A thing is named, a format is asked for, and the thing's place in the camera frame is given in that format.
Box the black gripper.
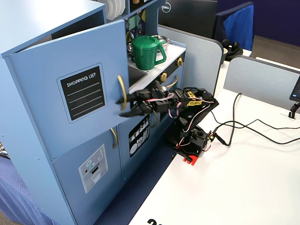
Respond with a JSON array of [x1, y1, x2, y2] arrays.
[[115, 81, 179, 118]]

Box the gold fridge door handle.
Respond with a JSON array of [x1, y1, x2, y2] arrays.
[[117, 75, 128, 111]]

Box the blue fridge cabinet door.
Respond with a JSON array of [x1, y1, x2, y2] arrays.
[[1, 19, 131, 162]]

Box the blue dishwasher cabinet door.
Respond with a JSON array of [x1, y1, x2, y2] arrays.
[[118, 110, 160, 180]]

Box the blue freezer cabinet door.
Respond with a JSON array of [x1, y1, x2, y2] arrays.
[[51, 127, 123, 221]]

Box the dark toy sink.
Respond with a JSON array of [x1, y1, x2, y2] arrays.
[[127, 65, 149, 88]]

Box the green plastic pitcher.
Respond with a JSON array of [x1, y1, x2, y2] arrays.
[[131, 35, 167, 71]]

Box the black shopping list decal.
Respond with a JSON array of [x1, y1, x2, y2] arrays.
[[57, 62, 107, 124]]

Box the silver toy pot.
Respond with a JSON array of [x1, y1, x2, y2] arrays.
[[151, 34, 172, 51]]

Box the ice dispenser decal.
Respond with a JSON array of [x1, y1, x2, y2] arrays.
[[78, 144, 110, 194]]

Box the red base clamp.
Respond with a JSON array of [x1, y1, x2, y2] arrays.
[[172, 143, 200, 167]]

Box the grey rounded desk divider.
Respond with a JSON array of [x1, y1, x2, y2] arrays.
[[223, 56, 300, 111], [157, 24, 224, 96]]

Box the white toy plate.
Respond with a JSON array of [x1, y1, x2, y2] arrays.
[[111, 0, 120, 19], [117, 0, 126, 17], [105, 0, 113, 20]]

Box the black Dell monitor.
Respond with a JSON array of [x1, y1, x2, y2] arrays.
[[158, 0, 219, 40]]

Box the black headphones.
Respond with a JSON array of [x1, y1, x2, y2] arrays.
[[221, 39, 244, 62]]

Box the blue toy kitchen body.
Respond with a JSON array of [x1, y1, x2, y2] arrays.
[[0, 0, 188, 225]]

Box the blue office chair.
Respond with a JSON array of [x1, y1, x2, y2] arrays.
[[215, 1, 255, 52]]

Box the black monitor stand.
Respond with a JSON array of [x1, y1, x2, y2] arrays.
[[288, 101, 300, 119]]

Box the black monitor with lit screen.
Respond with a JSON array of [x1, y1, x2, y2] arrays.
[[289, 74, 300, 103]]

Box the gold dishwasher door handle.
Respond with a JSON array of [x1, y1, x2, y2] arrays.
[[150, 110, 158, 128]]

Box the white red servo wire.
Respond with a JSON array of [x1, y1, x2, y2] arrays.
[[145, 92, 218, 118]]

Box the gold freezer door handle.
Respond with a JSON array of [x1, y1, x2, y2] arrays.
[[110, 127, 119, 150]]

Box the gold oven door handle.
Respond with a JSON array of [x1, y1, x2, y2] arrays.
[[167, 75, 179, 89]]

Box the black cable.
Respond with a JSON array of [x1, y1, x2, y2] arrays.
[[210, 110, 300, 131], [216, 92, 242, 147], [210, 123, 300, 145]]

